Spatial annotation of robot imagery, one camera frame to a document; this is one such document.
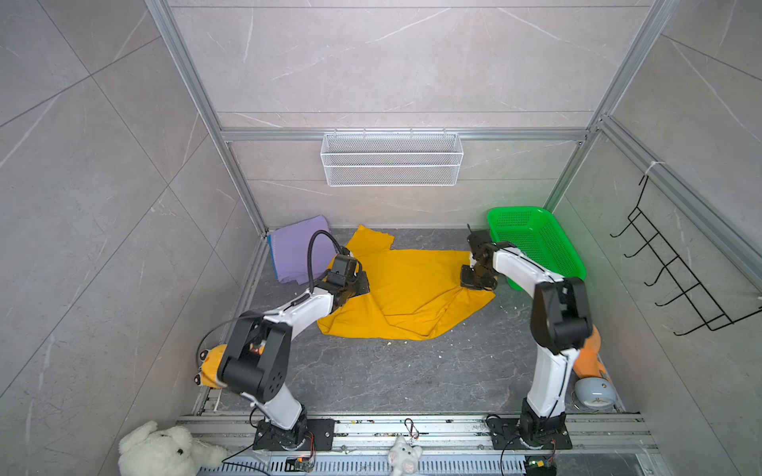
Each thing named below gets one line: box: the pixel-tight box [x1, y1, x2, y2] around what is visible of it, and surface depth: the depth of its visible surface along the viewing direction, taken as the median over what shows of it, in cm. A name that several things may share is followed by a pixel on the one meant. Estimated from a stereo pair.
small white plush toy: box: [386, 436, 423, 476], surface depth 69 cm
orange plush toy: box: [573, 325, 609, 379], surface depth 83 cm
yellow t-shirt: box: [317, 225, 497, 342], surface depth 99 cm
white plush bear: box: [118, 420, 229, 476], surface depth 57 cm
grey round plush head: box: [573, 376, 618, 411], surface depth 76 cm
